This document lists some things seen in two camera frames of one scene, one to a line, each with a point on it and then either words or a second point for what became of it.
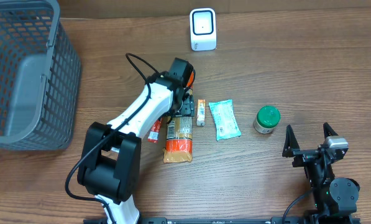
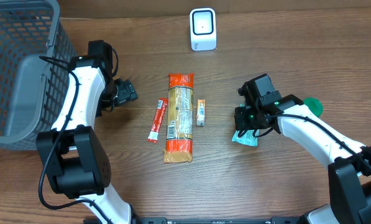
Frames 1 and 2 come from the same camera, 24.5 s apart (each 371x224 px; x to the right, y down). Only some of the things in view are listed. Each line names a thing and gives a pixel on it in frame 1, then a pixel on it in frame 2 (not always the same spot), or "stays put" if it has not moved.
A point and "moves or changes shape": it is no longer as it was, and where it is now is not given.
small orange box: x=201 y=119 stays put
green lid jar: x=268 y=117 moves or changes shape
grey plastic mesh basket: x=33 y=77 stays put
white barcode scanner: x=203 y=29 stays put
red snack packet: x=153 y=135 stays put
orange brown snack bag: x=179 y=136 stays put
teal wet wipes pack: x=225 y=119 -> x=247 y=137
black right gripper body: x=306 y=156 -> x=248 y=119
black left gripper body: x=187 y=109 -> x=128 y=94
